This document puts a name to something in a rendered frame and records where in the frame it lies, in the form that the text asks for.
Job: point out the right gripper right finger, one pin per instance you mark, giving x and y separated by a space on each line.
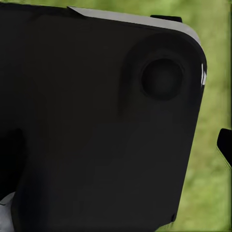
224 143

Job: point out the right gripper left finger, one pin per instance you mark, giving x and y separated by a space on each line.
12 144

